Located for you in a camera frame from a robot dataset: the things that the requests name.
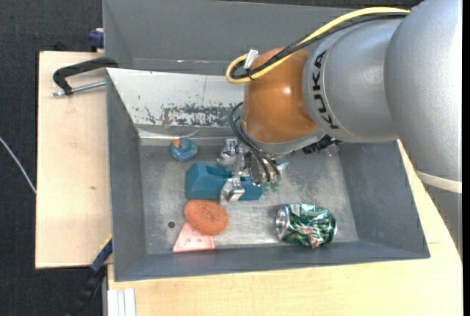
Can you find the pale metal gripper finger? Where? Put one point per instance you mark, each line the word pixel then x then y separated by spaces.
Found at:
pixel 233 190
pixel 229 150

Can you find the teal block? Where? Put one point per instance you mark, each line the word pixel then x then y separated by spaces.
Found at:
pixel 202 182

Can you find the orange round scrubber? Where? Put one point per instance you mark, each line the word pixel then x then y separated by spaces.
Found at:
pixel 205 217

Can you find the pink triangular piece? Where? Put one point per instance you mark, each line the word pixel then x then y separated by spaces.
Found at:
pixel 189 243

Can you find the grey metal bin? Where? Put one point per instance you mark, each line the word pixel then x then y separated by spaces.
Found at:
pixel 316 197

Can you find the crushed green drink can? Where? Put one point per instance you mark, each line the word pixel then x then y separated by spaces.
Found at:
pixel 308 226

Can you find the pale wood board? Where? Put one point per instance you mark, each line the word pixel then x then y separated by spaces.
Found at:
pixel 69 167

